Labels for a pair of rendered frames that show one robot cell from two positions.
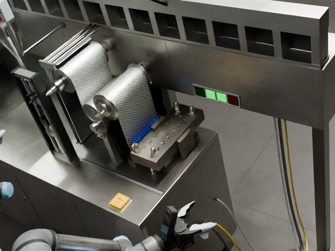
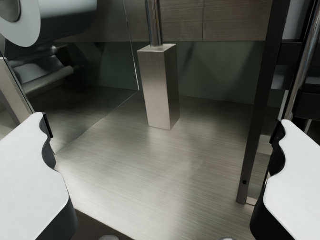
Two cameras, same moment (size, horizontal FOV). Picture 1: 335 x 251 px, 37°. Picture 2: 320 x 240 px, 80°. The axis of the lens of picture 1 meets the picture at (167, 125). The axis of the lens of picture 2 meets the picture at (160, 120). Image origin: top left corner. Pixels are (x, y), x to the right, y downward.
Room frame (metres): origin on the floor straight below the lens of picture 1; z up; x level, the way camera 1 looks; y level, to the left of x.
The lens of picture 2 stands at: (1.90, 0.85, 1.30)
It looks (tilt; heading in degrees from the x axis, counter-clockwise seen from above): 32 degrees down; 344
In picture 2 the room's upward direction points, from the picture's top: 7 degrees counter-clockwise
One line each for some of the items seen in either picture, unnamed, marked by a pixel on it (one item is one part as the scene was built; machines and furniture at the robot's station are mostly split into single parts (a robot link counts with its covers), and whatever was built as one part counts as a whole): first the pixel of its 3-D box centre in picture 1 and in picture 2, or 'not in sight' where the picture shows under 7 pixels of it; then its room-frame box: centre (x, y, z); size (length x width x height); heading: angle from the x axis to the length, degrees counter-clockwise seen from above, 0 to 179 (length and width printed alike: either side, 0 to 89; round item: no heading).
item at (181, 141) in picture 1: (187, 143); not in sight; (1.81, -0.07, 0.96); 0.10 x 0.03 x 0.11; 134
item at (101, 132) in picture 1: (107, 142); not in sight; (1.88, 0.30, 1.05); 0.06 x 0.05 x 0.31; 134
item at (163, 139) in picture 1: (168, 135); not in sight; (1.87, 0.01, 1.00); 0.40 x 0.16 x 0.06; 134
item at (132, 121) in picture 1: (138, 117); not in sight; (1.92, 0.12, 1.11); 0.23 x 0.01 x 0.18; 134
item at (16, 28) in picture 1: (5, 26); not in sight; (2.48, 0.67, 1.50); 0.14 x 0.14 x 0.06
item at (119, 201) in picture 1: (119, 201); not in sight; (1.61, 0.31, 0.91); 0.07 x 0.07 x 0.02; 44
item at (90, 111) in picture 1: (108, 98); not in sight; (2.06, 0.24, 1.17); 0.26 x 0.12 x 0.12; 134
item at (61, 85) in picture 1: (59, 84); not in sight; (2.05, 0.44, 1.33); 0.06 x 0.06 x 0.06; 44
